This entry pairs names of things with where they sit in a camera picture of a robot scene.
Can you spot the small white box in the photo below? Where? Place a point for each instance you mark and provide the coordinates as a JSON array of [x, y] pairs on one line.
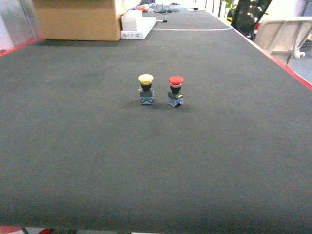
[[132, 20]]

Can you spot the yellow mushroom push button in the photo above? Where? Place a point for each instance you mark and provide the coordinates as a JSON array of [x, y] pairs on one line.
[[146, 92]]

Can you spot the flat white box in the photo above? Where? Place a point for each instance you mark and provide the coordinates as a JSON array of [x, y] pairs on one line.
[[144, 26]]

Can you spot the white plastic chair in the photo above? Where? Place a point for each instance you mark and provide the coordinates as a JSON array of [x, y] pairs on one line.
[[282, 38]]

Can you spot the black marker pen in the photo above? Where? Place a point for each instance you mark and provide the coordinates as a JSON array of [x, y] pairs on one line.
[[161, 20]]

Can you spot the brown cardboard box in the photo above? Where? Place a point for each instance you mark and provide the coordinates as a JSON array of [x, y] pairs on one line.
[[91, 20]]

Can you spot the red mushroom push button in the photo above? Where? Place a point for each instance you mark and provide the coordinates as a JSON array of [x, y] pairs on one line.
[[175, 96]]

